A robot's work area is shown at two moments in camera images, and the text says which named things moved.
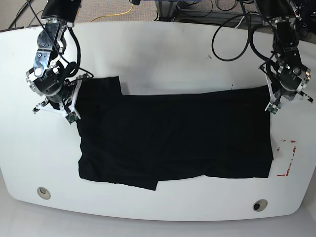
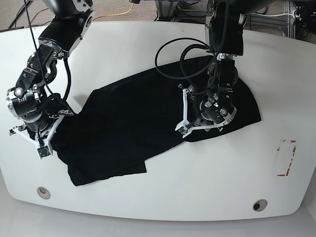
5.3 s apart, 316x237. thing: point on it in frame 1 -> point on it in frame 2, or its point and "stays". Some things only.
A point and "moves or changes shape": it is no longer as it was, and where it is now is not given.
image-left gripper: x=63 y=102 -> x=40 y=131
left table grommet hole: x=43 y=193 stays
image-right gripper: x=288 y=83 -> x=202 y=110
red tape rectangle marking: x=294 y=151 stays
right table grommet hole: x=259 y=205 stays
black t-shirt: x=141 y=140 moves or changes shape
